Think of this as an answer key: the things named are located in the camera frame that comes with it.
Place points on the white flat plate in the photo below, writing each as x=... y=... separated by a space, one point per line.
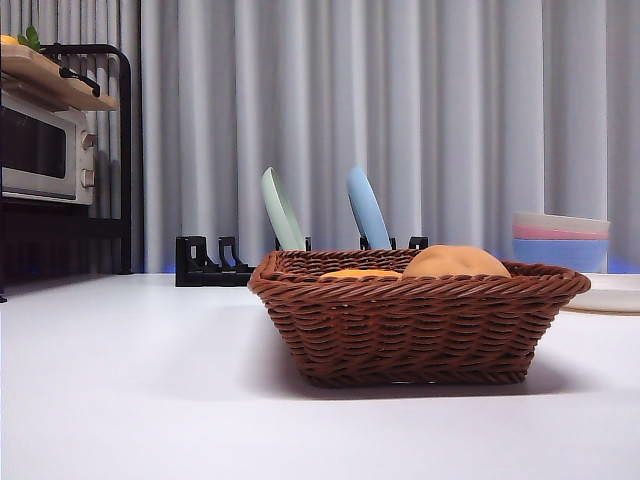
x=620 y=295

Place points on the tan toy potato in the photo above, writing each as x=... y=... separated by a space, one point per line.
x=455 y=262

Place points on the pink bowl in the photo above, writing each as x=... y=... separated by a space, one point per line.
x=555 y=233

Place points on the green toy leaves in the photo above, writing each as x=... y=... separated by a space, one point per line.
x=30 y=38

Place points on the grey pleated curtain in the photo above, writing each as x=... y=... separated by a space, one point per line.
x=450 y=100

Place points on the white bowl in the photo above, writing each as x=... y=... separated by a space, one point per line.
x=555 y=219

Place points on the brown wicker basket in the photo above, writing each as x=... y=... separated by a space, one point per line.
x=410 y=330

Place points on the white toaster oven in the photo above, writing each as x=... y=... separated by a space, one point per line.
x=72 y=150

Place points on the pale blue plate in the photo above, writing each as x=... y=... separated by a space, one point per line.
x=369 y=210

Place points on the orange toy corn cob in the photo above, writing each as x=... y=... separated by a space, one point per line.
x=360 y=274

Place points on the wooden shelf board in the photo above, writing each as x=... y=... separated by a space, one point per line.
x=80 y=100

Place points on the blue bowl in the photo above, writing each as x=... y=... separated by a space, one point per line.
x=555 y=254

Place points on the black metal shelf frame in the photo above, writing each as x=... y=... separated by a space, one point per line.
x=126 y=175

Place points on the yellow toy fruit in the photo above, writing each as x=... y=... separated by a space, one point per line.
x=7 y=40

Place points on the black dish rack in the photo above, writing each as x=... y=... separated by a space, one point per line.
x=192 y=255

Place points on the pale green plate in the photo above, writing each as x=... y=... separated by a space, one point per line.
x=282 y=215

